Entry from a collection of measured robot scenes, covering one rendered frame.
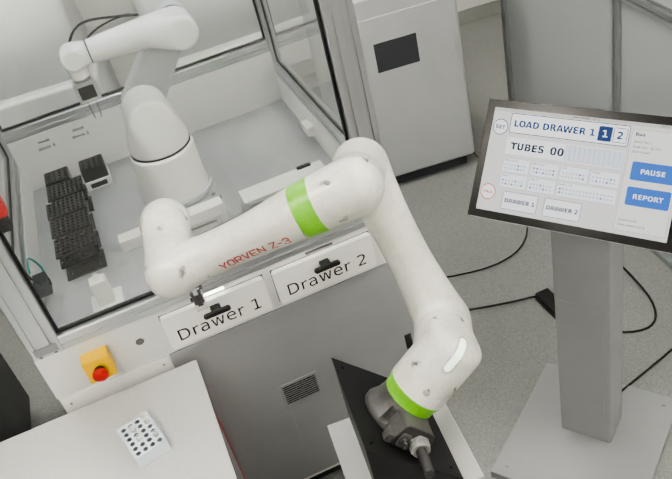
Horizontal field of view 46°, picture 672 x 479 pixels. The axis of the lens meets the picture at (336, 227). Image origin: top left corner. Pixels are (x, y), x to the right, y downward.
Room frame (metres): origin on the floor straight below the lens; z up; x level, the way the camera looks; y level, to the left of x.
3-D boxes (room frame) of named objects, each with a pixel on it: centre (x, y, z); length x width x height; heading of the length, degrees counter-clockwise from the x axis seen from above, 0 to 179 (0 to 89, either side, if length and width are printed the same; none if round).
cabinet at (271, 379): (2.11, 0.43, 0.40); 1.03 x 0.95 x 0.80; 103
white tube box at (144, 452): (1.34, 0.59, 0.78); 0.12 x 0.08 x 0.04; 27
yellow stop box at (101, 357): (1.54, 0.68, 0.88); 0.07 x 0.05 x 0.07; 103
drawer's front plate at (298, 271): (1.70, 0.06, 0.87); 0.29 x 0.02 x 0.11; 103
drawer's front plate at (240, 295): (1.63, 0.37, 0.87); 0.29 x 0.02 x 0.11; 103
